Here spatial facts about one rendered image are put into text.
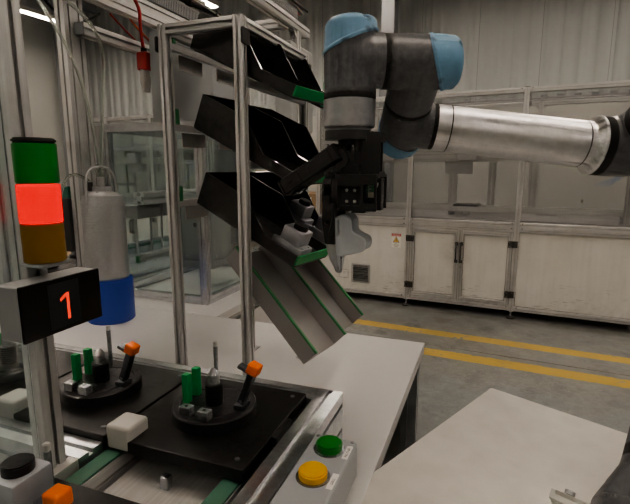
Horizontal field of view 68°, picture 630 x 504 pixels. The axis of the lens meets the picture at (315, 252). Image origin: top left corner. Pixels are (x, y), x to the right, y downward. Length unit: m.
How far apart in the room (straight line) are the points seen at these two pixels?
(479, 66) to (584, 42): 1.61
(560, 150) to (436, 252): 3.92
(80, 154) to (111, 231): 0.47
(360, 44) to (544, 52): 8.64
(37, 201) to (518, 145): 0.70
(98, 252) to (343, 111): 1.18
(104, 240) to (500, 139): 1.27
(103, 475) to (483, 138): 0.78
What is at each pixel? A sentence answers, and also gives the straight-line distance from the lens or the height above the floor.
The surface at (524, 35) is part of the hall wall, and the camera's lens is 9.36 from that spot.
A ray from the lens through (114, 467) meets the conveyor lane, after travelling 0.84.
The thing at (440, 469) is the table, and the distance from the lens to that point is 0.93.
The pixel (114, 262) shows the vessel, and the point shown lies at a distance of 1.70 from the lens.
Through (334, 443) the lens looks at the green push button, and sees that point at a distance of 0.76.
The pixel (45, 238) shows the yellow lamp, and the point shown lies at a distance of 0.68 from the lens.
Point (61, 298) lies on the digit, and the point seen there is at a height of 1.21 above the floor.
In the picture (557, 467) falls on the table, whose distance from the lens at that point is 1.01.
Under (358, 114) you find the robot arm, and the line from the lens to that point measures 0.68.
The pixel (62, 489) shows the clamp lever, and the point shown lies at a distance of 0.56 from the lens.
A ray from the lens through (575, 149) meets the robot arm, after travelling 0.87.
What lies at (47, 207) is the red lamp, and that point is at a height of 1.33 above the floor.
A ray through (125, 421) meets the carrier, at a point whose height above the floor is 0.99.
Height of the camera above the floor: 1.38
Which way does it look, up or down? 10 degrees down
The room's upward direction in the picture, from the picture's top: straight up
